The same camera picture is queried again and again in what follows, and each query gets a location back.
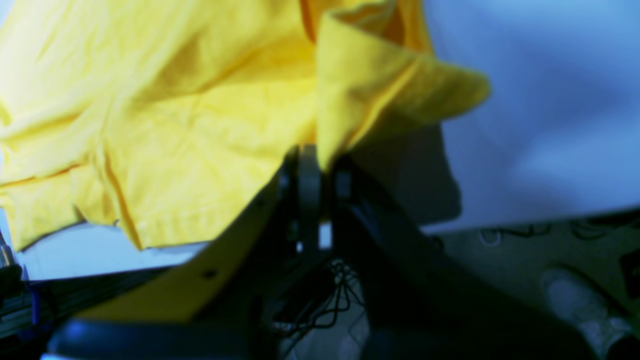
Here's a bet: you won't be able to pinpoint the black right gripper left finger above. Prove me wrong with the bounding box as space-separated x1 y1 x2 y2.
75 145 323 324

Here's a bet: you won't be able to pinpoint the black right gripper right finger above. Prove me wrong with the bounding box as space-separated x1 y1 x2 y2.
330 157 595 360

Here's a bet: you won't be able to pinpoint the yellow t-shirt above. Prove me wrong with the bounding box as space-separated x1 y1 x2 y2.
0 0 490 251

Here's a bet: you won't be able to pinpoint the white sneaker shoe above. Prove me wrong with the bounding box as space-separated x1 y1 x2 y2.
541 267 640 360

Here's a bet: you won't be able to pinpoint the black tangled cables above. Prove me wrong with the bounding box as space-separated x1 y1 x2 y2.
272 257 368 346

